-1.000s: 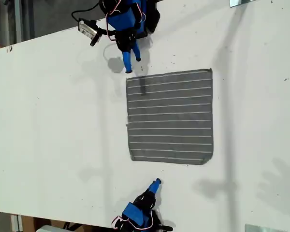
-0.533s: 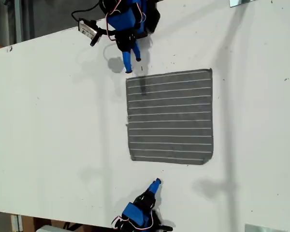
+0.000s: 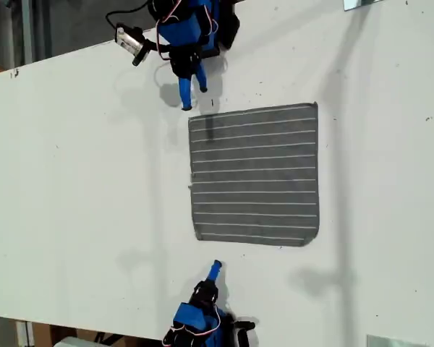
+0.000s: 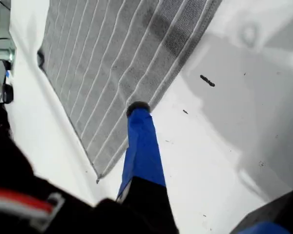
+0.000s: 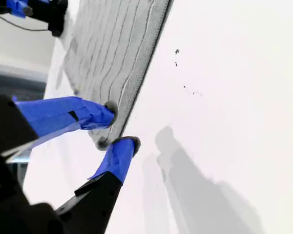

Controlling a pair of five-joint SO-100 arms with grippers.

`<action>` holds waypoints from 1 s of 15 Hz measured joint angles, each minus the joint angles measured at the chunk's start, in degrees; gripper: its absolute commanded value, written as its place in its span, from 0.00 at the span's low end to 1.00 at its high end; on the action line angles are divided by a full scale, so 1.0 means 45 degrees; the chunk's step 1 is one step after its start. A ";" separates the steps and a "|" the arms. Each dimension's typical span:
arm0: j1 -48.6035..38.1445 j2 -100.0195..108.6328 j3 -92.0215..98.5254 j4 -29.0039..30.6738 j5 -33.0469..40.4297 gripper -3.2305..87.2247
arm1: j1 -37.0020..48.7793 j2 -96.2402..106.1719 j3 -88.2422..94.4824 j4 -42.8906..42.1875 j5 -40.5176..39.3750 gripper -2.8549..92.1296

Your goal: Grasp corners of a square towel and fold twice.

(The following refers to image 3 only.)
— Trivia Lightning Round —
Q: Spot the red white gripper wire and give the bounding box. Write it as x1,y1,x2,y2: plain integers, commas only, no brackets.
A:
162,317,221,343
155,0,184,62

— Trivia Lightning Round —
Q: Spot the white table leg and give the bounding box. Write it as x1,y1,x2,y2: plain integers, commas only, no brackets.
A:
16,320,35,347

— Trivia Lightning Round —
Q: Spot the shiny metal plate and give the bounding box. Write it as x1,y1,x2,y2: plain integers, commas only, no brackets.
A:
342,0,380,12

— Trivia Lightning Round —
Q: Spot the black camera stalk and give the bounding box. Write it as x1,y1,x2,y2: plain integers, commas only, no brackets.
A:
132,39,160,68

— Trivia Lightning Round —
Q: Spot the black camera cable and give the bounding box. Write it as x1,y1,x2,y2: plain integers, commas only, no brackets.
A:
104,0,156,29

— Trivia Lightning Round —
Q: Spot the grey metal frame bar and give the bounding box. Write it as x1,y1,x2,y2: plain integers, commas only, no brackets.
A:
20,0,34,68

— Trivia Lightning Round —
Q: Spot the white plastic object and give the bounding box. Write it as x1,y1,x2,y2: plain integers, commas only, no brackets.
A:
52,335,98,347

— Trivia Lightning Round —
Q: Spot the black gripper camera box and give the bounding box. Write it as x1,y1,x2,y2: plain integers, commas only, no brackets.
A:
114,22,148,58
234,318,257,347

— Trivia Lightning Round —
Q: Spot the grey white-striped square towel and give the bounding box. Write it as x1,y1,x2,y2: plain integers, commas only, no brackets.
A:
187,100,321,249

